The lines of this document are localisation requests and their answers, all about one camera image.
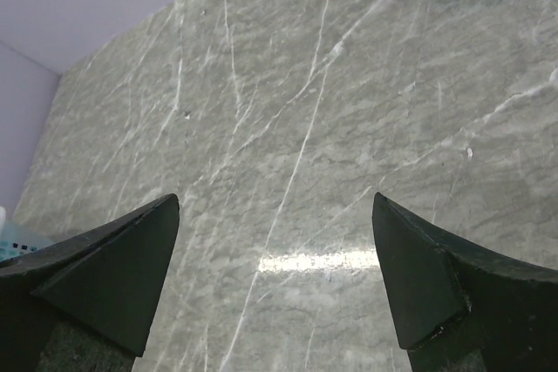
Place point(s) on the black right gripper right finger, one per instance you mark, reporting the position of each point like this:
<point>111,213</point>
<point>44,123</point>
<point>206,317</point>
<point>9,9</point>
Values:
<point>458,306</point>

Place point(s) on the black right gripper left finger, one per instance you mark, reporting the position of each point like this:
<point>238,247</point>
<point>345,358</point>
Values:
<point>87,303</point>

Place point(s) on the white plastic laundry basket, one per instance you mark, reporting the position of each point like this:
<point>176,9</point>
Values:
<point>17,240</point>

